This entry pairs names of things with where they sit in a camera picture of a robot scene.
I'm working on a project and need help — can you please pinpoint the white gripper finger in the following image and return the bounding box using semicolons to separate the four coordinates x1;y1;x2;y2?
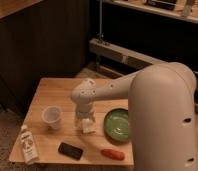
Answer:
90;117;96;125
74;118;82;128

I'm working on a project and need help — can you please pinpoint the white sponge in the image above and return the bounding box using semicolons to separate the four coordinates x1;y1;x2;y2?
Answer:
82;119;95;134

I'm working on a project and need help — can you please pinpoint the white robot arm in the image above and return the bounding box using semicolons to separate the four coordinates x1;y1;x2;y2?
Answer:
71;62;198;171

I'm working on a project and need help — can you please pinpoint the green ceramic bowl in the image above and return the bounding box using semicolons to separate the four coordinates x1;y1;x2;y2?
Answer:
103;108;131;142

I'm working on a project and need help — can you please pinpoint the black rectangular sponge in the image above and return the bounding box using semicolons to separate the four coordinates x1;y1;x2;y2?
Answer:
58;142;83;160

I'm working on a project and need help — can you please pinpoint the wooden table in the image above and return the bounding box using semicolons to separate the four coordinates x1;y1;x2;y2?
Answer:
8;77;135;167

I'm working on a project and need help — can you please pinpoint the orange red oblong object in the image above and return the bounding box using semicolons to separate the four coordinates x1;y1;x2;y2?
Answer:
101;149;125;161

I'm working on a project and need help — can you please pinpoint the white plastic bottle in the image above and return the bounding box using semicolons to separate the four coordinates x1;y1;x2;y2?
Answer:
20;125;39;165

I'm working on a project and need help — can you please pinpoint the vertical metal pole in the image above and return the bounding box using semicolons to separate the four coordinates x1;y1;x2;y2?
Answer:
99;0;103;41

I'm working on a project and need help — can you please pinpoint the metal shelf rail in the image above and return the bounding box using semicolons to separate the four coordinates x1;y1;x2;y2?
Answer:
89;37;198;94

